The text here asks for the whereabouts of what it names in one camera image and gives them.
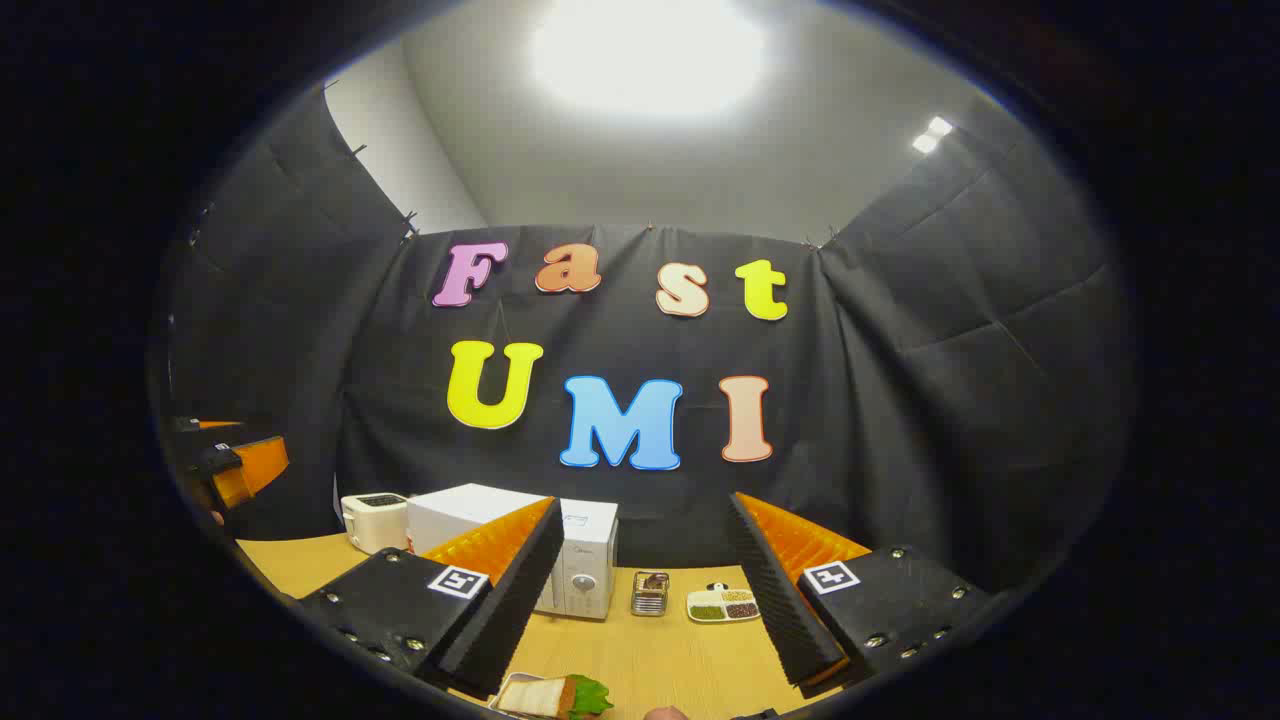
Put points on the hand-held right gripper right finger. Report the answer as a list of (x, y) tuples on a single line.
[(775, 590)]

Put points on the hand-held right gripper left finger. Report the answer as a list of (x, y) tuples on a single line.
[(520, 590)]

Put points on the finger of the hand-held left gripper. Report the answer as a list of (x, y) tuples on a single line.
[(215, 424), (255, 465)]

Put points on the white microwave oven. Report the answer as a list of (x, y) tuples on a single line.
[(585, 560)]

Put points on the sandwich with green lettuce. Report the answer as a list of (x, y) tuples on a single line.
[(550, 697)]

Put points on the white divided dish of beans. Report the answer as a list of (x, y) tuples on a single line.
[(722, 605)]

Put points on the white toaster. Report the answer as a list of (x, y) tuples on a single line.
[(375, 522)]

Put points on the black backdrop cloth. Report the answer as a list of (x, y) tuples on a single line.
[(900, 400)]

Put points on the ceiling light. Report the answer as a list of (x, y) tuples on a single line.
[(645, 55)]

